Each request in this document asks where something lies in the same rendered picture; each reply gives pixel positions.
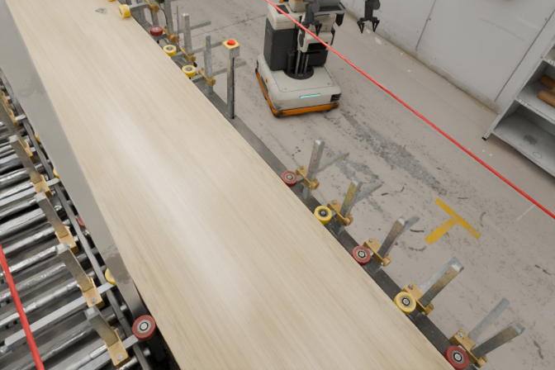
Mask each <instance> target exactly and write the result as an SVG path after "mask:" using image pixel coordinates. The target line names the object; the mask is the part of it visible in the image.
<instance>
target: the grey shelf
mask: <svg viewBox="0 0 555 370"><path fill-rule="evenodd" d="M553 66H554V67H553ZM551 69H552V70H551ZM550 70H551V71H550ZM549 71H550V72H549ZM548 72H549V74H548ZM544 74H546V75H547V74H548V76H549V77H550V78H552V79H554V80H555V35H554V36H553V38H552V39H551V40H550V41H549V43H548V45H547V46H546V47H545V49H544V50H543V52H542V54H541V55H540V56H539V57H538V59H537V60H536V62H535V63H534V65H533V66H532V68H531V69H530V71H529V72H528V73H527V74H526V76H525V77H524V79H523V81H522V82H521V83H520V85H519V86H518V87H517V89H516V90H515V92H514V93H513V95H512V96H511V98H510V100H509V101H508V102H507V103H506V104H505V106H504V108H503V109H502V110H501V112H500V114H499V115H498V117H497V118H496V119H495V120H494V122H493V123H492V125H491V127H490V128H489V129H488V131H487V132H486V133H485V135H484V136H483V137H482V139H483V140H484V141H486V140H487V139H488V136H489V135H490V134H491V133H493V134H494V135H496V136H498V137H499V138H500V139H502V140H503V141H505V142H507V143H508V144H510V145H512V146H513V147H515V148H516V149H517V150H518V151H519V152H520V153H521V154H523V155H524V156H526V157H527V158H528V159H530V160H532V161H533V162H534V163H536V164H537V165H538V166H539V167H541V168H543V169H544V170H546V171H547V172H548V173H550V174H552V175H553V176H554V177H555V107H552V106H551V105H549V104H547V103H546V102H544V101H543V100H541V99H539V98H538V97H537V96H538V94H539V93H540V92H541V91H542V90H543V89H545V90H547V91H548V92H550V91H551V90H552V89H551V88H549V87H547V86H545V85H544V84H542V83H540V82H539V79H540V78H541V77H542V76H543V75H544ZM522 107H523V109H522ZM521 109H522V110H521ZM520 110H521V111H520ZM519 111H520V112H519ZM489 131H490V132H489Z"/></svg>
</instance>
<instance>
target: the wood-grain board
mask: <svg viewBox="0 0 555 370"><path fill-rule="evenodd" d="M6 1H7V5H8V6H9V8H10V10H11V12H12V15H13V17H14V19H15V21H16V24H17V26H18V28H19V31H20V32H21V35H22V37H23V40H24V41H25V43H26V47H27V49H28V50H29V52H30V54H31V58H32V59H33V61H34V63H35V66H36V68H37V70H38V73H39V75H40V77H41V79H42V82H43V84H44V85H45V88H46V91H47V93H48V94H49V96H50V100H51V101H52V103H53V105H54V108H55V110H56V112H57V115H58V117H59V119H60V121H61V124H62V126H63V128H64V130H65V133H66V135H67V136H68V138H69V142H70V144H71V145H72V147H73V150H74V153H75V154H76V157H77V159H78V161H79V163H80V166H81V168H82V170H83V172H84V175H85V177H86V179H87V180H88V184H89V186H90V188H91V189H92V193H93V195H94V196H95V198H96V201H97V204H98V205H99V208H100V210H101V212H102V214H103V217H104V219H105V221H106V223H107V226H108V228H109V230H110V231H111V235H112V237H113V239H114V240H115V243H116V246H117V248H118V250H119V252H120V254H121V257H122V259H123V261H124V263H125V265H126V268H127V270H128V272H129V274H130V276H131V278H132V280H133V282H134V284H135V285H136V287H137V289H138V291H139V293H140V295H141V296H142V298H143V300H144V302H145V304H146V305H147V307H148V309H149V312H150V314H151V315H152V316H153V318H154V320H155V323H156V325H157V326H158V327H159V330H160V332H161V334H162V336H163V337H164V339H165V341H166V343H167V345H168V346H169V348H170V350H171V352H172V354H173V356H174V357H175V359H176V361H177V363H178V366H179V367H180V368H181V370H455V369H454V368H453V367H452V365H451V364H450V363H449V362H448V361H447V360H446V359H445V358H444V356H443V355H442V354H441V353H440V352H439V351H438V350H437V349H436V348H435V347H434V346H433V345H432V344H431V343H430V342H429V341H428V340H427V339H426V338H425V336H424V335H423V334H422V333H421V332H420V331H419V330H418V329H417V327H416V326H415V325H414V324H413V323H412V322H411V321H410V320H409V319H408V317H407V316H406V315H405V314H404V313H403V312H402V311H401V310H400V309H399V307H398V306H397V305H396V304H395V303H394V302H393V301H392V300H391V298H390V297H389V296H388V295H387V294H386V293H385V292H384V291H383V290H382V289H381V288H380V287H379V286H378V285H377V284H376V283H375V282H374V281H373V280H372V278H371V277H370V276H369V275H368V274H367V273H366V272H365V271H364V270H363V268H362V267H361V266H360V265H359V264H358V263H357V262H356V261H355V259H354V258H353V257H352V256H351V255H350V254H349V253H348V252H347V251H346V249H345V248H344V247H343V246H342V245H341V244H340V243H339V242H338V241H337V239H336V238H335V237H334V236H333V235H332V234H331V233H330V232H329V231H328V230H327V229H326V228H325V227H324V226H323V225H322V224H321V223H320V221H319V220H318V219H317V218H316V217H315V216H314V215H313V214H312V213H311V211H310V210H309V209H308V208H307V207H306V206H305V205H304V204H303V203H302V201H301V200H300V199H299V198H298V197H297V196H296V195H295V194H294V193H293V191H292V190H291V189H290V188H289V187H288V186H287V185H286V184H285V183H284V182H283V180H281V179H280V177H279V176H277V175H276V174H275V172H274V171H273V170H272V169H271V168H270V167H269V166H268V165H267V163H266V162H265V161H264V160H263V159H262V158H261V157H260V156H259V155H258V153H257V152H256V151H255V150H254V149H253V148H252V147H251V146H250V145H249V143H248V142H247V141H246V140H245V139H244V138H243V137H242V136H241V135H240V133H239V132H238V131H237V130H236V129H235V128H234V127H233V126H232V125H231V124H230V123H229V122H228V121H227V120H226V119H225V118H224V117H223V116H222V114H221V113H220V112H219V111H218V110H217V109H216V108H215V107H214V105H213V104H212V103H211V102H210V101H209V100H208V99H207V98H206V97H205V95H204V94H203V93H202V92H201V91H200V90H199V89H198V88H197V87H196V85H195V84H194V83H193V82H192V81H191V80H190V79H189V78H188V77H187V75H186V74H185V73H184V72H183V71H182V70H181V69H180V68H179V67H178V66H177V65H176V64H175V63H174V62H173V61H172V60H171V59H170V58H169V56H168V55H167V54H166V53H165V52H164V51H163V50H162V49H161V48H160V46H159V45H158V44H157V43H156V42H155V41H154V40H153V39H152V37H151V36H150V35H149V34H148V33H147V32H146V31H145V30H144V29H143V27H142V26H141V25H140V24H139V23H138V22H137V21H136V20H135V19H134V17H133V16H132V15H130V16H129V17H123V18H122V17H121V15H120V13H119V11H118V6H120V5H121V4H120V3H119V2H118V1H117V0H114V1H110V2H108V1H107V0H6ZM103 7H106V8H107V9H108V13H103V12H101V13H99V12H95V10H96V9H98V8H103Z"/></svg>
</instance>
